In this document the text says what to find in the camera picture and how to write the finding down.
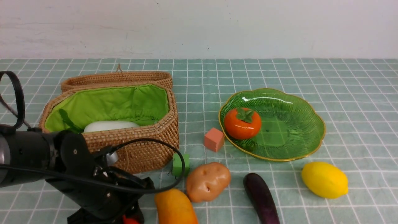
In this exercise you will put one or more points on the orange persimmon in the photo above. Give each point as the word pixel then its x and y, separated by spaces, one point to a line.
pixel 242 123

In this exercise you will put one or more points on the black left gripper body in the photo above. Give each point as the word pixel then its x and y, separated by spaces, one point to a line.
pixel 112 194

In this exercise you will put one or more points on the yellow lemon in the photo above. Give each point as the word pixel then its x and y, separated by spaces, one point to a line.
pixel 325 180

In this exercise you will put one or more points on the purple eggplant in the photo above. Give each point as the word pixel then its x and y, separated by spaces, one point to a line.
pixel 261 198

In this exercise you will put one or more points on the green glass plate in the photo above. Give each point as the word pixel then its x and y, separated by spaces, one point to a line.
pixel 291 129

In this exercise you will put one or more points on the green foam cube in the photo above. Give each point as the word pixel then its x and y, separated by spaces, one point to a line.
pixel 178 166

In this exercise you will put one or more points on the green leafy vegetable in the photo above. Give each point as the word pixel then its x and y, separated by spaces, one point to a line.
pixel 68 123

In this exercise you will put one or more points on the pink foam cube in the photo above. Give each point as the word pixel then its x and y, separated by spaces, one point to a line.
pixel 214 139

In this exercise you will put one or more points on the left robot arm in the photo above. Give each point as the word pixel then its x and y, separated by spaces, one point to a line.
pixel 29 149

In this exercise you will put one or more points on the white radish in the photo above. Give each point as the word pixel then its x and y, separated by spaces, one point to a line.
pixel 109 125

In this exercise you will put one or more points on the orange yellow mango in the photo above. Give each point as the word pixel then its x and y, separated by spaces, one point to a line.
pixel 174 207

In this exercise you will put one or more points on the red chili pepper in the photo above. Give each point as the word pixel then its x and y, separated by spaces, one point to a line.
pixel 127 220

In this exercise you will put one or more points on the woven basket lid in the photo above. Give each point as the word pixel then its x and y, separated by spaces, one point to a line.
pixel 119 76

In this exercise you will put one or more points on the brown potato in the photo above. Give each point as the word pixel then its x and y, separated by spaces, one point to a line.
pixel 207 182

